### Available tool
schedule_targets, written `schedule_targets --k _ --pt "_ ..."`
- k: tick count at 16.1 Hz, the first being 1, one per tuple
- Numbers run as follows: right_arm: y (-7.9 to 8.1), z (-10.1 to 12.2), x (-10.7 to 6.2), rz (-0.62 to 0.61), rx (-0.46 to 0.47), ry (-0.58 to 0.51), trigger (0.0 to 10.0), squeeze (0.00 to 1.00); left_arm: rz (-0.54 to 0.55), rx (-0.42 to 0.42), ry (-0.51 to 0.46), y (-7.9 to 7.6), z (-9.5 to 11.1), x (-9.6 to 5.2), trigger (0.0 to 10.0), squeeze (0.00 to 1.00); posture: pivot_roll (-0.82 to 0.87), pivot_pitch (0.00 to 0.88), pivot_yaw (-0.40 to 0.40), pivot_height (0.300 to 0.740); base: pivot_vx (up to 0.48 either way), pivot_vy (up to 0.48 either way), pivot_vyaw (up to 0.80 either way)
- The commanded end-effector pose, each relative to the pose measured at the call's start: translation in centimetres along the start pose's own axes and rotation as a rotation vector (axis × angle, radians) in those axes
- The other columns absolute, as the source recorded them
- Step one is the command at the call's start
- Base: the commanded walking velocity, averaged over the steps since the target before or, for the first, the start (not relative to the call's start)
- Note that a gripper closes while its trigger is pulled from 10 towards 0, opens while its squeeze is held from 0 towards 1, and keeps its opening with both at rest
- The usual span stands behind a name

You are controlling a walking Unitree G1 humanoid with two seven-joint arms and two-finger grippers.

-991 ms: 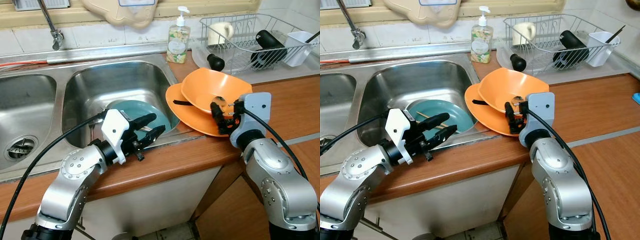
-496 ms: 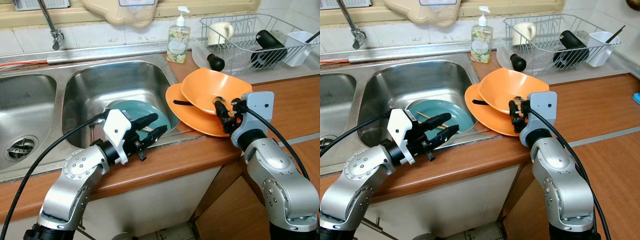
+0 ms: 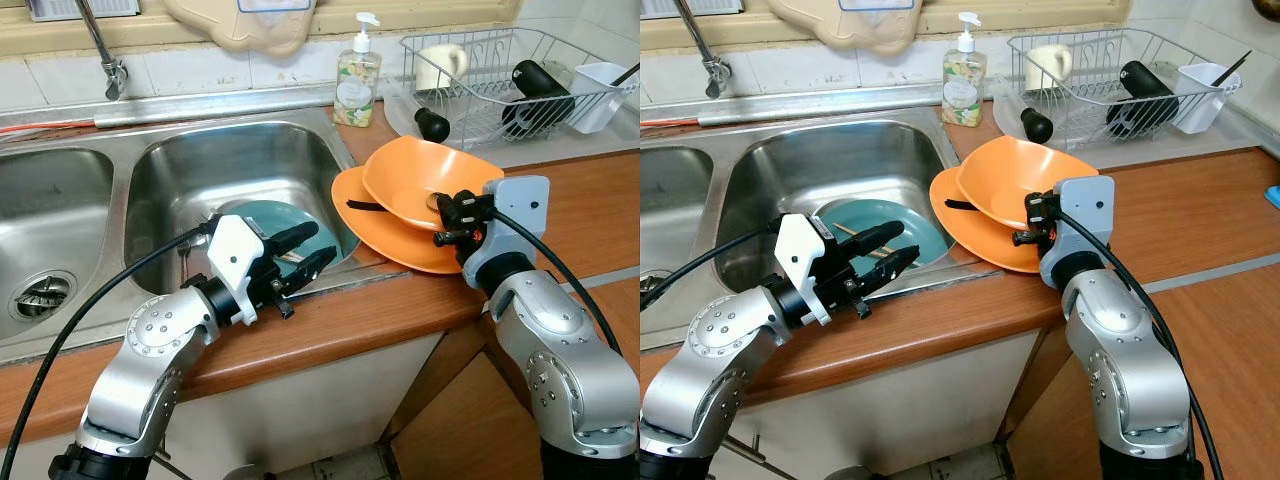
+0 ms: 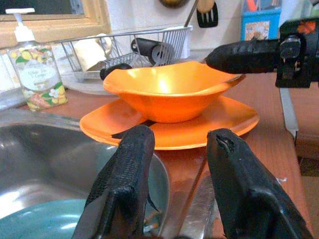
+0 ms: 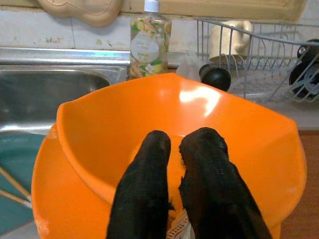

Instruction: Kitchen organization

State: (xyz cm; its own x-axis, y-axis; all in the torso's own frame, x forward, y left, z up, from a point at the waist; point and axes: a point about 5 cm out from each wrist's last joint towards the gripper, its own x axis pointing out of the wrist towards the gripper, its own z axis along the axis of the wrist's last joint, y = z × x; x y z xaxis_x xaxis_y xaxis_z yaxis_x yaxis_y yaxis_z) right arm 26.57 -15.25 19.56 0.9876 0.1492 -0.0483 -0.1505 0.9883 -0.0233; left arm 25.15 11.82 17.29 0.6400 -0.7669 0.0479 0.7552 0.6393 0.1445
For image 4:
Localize black round-ended handle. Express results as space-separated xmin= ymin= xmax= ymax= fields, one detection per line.
xmin=99 ymin=63 xmax=133 ymax=81

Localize floral soap pump bottle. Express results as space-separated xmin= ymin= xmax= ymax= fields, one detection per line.
xmin=5 ymin=7 xmax=69 ymax=112

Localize cream mug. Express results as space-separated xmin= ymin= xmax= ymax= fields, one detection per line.
xmin=73 ymin=33 xmax=113 ymax=73

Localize orange plate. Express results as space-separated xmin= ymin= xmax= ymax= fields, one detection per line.
xmin=79 ymin=95 xmax=260 ymax=151

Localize white utensil cup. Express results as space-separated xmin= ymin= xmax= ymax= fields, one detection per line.
xmin=161 ymin=25 xmax=193 ymax=61

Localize stainless steel double sink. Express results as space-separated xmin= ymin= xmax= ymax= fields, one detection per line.
xmin=0 ymin=109 xmax=218 ymax=239

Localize teal plate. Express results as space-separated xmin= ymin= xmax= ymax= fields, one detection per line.
xmin=0 ymin=198 xmax=87 ymax=239

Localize wooden window frame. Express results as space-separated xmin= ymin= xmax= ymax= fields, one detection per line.
xmin=0 ymin=0 xmax=112 ymax=49

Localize metal countertop joint strip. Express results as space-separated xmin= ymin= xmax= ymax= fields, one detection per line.
xmin=279 ymin=87 xmax=300 ymax=144

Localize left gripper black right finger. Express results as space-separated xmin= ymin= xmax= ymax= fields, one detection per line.
xmin=206 ymin=127 xmax=314 ymax=239

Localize thin dark utensil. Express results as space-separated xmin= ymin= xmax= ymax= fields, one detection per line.
xmin=183 ymin=0 xmax=200 ymax=28

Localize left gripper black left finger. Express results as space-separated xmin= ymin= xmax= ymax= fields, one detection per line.
xmin=72 ymin=124 xmax=157 ymax=239

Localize orange bowl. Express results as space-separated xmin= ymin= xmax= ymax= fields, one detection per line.
xmin=102 ymin=60 xmax=246 ymax=124

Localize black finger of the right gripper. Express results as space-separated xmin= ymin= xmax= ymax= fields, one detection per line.
xmin=204 ymin=39 xmax=281 ymax=76

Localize small hanging frying pan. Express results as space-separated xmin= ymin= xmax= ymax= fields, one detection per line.
xmin=159 ymin=0 xmax=188 ymax=9

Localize black slotted spatula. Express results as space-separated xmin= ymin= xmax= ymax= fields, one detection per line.
xmin=196 ymin=0 xmax=219 ymax=29

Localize blue box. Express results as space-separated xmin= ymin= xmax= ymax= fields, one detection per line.
xmin=240 ymin=0 xmax=283 ymax=42

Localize wire dish rack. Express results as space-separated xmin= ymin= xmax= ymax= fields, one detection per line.
xmin=53 ymin=24 xmax=194 ymax=83

